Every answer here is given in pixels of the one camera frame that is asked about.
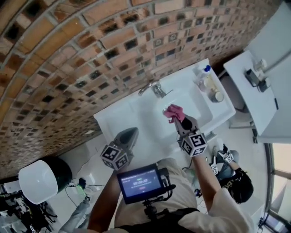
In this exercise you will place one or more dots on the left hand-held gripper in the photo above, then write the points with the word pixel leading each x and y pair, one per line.
pixel 118 154

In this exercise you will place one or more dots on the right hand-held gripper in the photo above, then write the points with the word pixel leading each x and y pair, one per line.
pixel 192 141

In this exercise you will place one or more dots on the pink cloth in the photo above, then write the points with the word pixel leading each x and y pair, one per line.
pixel 175 111

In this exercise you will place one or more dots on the chrome faucet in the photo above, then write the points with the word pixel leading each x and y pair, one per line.
pixel 157 87

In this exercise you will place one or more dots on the person's left forearm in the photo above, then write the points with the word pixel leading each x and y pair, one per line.
pixel 102 200

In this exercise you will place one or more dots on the person's right forearm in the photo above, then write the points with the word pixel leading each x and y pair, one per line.
pixel 205 177

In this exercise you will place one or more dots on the black chest monitor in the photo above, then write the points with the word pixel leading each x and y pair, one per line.
pixel 141 184

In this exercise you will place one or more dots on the white sink basin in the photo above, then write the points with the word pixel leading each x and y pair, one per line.
pixel 141 118

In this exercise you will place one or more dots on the white power strip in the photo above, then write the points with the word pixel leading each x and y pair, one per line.
pixel 81 188

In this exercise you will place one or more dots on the small jar on sink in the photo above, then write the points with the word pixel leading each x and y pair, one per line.
pixel 217 96

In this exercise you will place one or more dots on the person's white shirt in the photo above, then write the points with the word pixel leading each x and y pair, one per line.
pixel 182 193

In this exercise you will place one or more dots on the soap bottle with blue cap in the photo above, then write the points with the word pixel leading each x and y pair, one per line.
pixel 209 83

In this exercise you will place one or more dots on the white side table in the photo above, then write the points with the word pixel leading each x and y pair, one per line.
pixel 257 107

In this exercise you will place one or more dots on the black chest harness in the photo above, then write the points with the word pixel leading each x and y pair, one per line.
pixel 172 216

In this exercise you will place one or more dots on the white and green round tub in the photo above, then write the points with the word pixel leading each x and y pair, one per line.
pixel 38 182

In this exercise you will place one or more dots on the black box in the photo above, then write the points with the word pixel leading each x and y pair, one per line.
pixel 252 77

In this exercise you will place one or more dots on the dark grey cup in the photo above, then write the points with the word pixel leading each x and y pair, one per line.
pixel 263 85

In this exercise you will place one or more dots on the black phone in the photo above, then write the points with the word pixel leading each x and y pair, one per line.
pixel 276 104

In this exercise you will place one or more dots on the window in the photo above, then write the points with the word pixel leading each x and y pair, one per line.
pixel 279 182

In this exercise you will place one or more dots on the small white bottle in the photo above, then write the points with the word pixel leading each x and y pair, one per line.
pixel 260 64

